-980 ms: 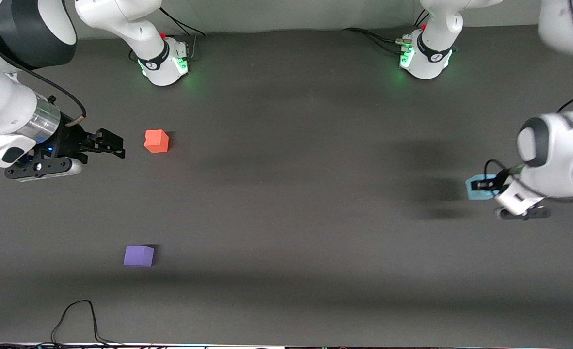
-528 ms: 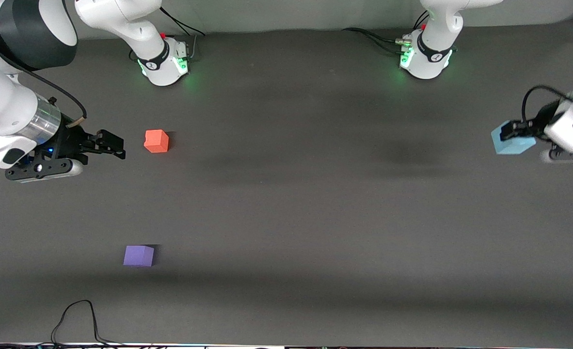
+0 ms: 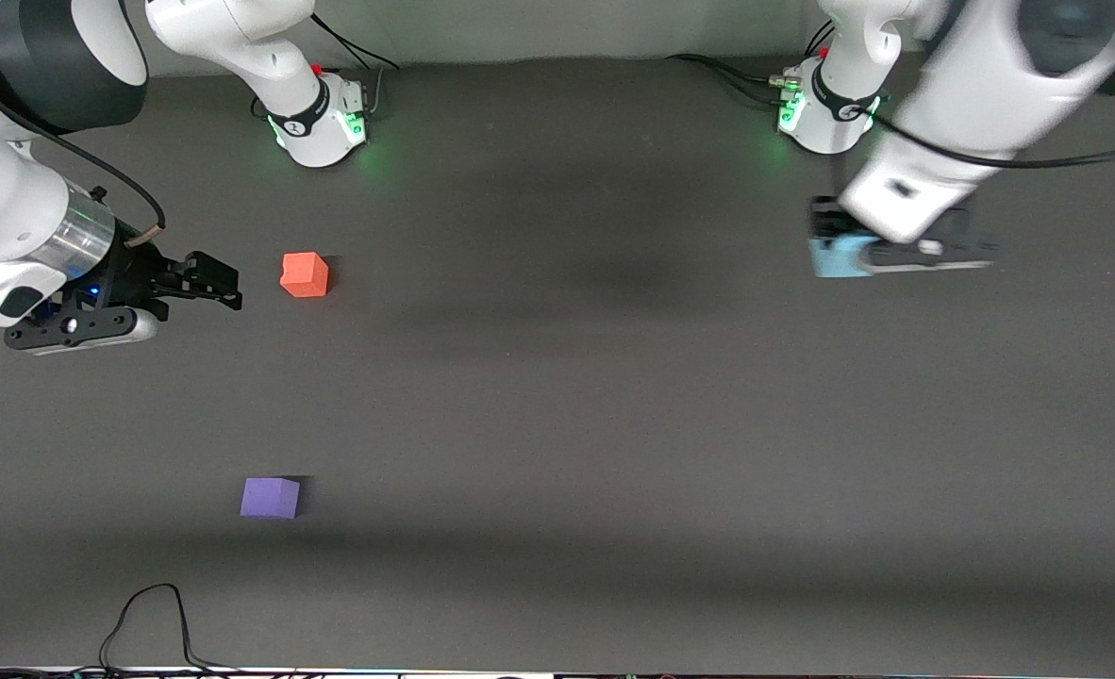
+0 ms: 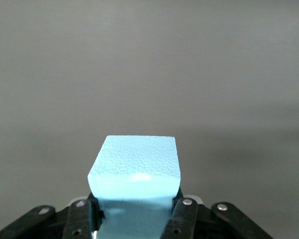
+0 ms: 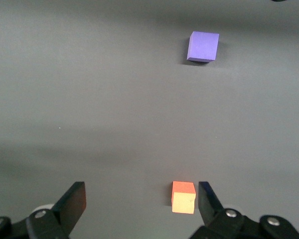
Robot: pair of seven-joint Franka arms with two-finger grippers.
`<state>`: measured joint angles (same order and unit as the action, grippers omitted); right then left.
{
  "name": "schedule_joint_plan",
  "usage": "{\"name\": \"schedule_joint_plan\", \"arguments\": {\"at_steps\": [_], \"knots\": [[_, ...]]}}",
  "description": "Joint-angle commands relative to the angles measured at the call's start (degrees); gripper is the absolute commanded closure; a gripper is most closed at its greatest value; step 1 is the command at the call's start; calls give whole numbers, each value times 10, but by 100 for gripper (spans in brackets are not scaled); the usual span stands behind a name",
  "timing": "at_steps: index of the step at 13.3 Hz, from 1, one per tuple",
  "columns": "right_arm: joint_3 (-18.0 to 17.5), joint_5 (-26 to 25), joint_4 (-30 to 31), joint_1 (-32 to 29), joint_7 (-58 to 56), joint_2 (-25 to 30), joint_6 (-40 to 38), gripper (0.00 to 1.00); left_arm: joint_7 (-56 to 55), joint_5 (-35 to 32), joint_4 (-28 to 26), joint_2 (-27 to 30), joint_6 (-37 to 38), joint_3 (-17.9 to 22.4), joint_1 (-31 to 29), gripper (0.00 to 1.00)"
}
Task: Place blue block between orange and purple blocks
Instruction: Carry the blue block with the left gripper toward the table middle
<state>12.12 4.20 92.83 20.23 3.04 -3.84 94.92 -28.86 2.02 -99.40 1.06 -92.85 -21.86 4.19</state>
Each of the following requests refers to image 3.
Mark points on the light blue foam block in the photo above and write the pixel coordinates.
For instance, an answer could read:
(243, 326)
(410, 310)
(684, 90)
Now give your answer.
(839, 258)

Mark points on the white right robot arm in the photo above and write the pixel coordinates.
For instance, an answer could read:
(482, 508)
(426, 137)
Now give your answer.
(10, 226)

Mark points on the purple foam block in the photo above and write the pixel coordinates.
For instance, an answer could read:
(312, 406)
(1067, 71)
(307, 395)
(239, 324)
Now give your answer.
(269, 498)

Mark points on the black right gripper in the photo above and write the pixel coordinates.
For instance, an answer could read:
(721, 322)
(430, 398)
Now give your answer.
(133, 270)

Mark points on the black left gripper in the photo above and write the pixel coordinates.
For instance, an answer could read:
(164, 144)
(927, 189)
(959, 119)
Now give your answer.
(823, 223)

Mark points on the orange foam block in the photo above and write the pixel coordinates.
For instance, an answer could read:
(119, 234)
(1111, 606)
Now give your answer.
(304, 274)

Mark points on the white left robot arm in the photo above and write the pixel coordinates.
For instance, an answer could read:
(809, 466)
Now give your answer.
(973, 104)

